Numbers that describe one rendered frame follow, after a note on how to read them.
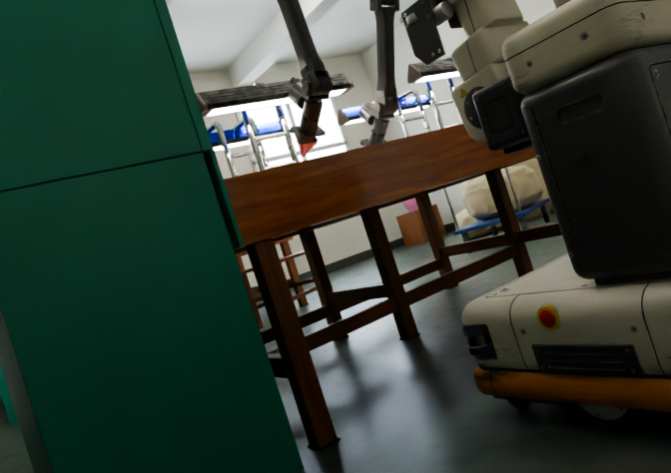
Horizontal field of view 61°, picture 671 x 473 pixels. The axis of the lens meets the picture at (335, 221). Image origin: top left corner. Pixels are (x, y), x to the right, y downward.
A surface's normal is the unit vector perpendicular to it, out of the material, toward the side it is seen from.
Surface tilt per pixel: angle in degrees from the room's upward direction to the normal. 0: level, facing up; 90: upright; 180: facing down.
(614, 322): 90
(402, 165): 90
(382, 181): 90
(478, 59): 90
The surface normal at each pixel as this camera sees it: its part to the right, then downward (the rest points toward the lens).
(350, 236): 0.52, -0.18
